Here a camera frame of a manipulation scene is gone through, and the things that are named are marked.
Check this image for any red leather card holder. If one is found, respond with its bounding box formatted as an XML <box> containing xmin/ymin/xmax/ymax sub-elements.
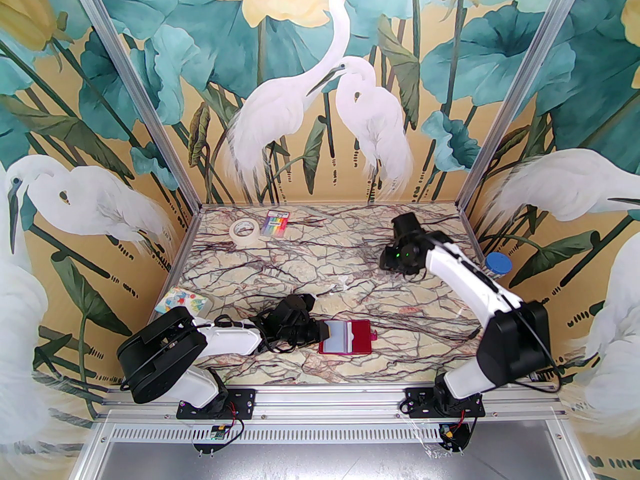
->
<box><xmin>318</xmin><ymin>319</ymin><xmax>377</xmax><ymax>355</ymax></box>

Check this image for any clear pencil tube blue lid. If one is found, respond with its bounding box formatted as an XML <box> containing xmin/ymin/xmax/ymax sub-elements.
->
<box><xmin>484</xmin><ymin>251</ymin><xmax>512</xmax><ymax>276</ymax></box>

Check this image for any perforated metal strip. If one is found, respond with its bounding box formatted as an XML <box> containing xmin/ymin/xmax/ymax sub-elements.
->
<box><xmin>100</xmin><ymin>422</ymin><xmax>553</xmax><ymax>445</ymax></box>

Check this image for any cream masking tape roll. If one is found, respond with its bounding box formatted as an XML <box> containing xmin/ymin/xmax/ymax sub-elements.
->
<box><xmin>229</xmin><ymin>218</ymin><xmax>261</xmax><ymax>244</ymax></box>

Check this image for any coloured pen pack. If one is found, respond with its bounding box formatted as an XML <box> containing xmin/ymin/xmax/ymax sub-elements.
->
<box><xmin>263</xmin><ymin>209</ymin><xmax>290</xmax><ymax>239</ymax></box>

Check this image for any colourful patterned tissue pack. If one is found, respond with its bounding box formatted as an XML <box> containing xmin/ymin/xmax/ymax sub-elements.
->
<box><xmin>154</xmin><ymin>286</ymin><xmax>214</xmax><ymax>317</ymax></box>

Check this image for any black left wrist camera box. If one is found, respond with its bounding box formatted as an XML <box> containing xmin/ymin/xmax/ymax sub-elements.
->
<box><xmin>278</xmin><ymin>294</ymin><xmax>317</xmax><ymax>320</ymax></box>

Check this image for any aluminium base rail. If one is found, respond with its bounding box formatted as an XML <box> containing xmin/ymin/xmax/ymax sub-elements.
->
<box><xmin>97</xmin><ymin>385</ymin><xmax>568</xmax><ymax>421</ymax></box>

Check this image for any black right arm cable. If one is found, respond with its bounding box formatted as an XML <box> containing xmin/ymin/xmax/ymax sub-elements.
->
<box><xmin>420</xmin><ymin>230</ymin><xmax>565</xmax><ymax>388</ymax></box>

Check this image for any aluminium frame post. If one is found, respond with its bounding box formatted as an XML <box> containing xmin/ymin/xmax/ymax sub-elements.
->
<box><xmin>64</xmin><ymin>0</ymin><xmax>205</xmax><ymax>208</ymax></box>
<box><xmin>456</xmin><ymin>0</ymin><xmax>595</xmax><ymax>210</ymax></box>

